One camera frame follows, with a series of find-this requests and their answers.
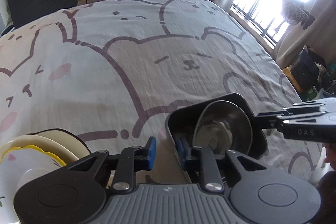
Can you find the cream two-handled bowl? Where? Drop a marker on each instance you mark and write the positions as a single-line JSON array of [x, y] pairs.
[[43, 143]]

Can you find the person right hand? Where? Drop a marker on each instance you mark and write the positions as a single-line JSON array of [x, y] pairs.
[[330, 155]]

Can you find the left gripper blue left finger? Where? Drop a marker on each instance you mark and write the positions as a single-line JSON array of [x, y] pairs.
[[130, 161]]

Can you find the white square ginkgo plate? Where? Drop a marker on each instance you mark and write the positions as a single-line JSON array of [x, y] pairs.
[[66, 139]]

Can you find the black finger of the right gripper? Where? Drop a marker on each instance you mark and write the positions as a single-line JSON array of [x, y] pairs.
[[270, 120]]

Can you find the pink cartoon tablecloth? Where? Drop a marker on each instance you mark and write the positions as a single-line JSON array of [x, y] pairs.
[[111, 72]]

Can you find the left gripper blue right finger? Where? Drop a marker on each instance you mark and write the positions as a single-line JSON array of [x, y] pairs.
[[201, 160]]

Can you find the round steel bowl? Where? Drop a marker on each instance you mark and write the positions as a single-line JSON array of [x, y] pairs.
[[223, 126]]

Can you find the yellow-rimmed lemon pattern bowl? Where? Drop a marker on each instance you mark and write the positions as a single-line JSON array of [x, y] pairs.
[[18, 167]]

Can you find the steel square tray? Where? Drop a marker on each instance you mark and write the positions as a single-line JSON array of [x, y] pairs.
[[182, 123]]

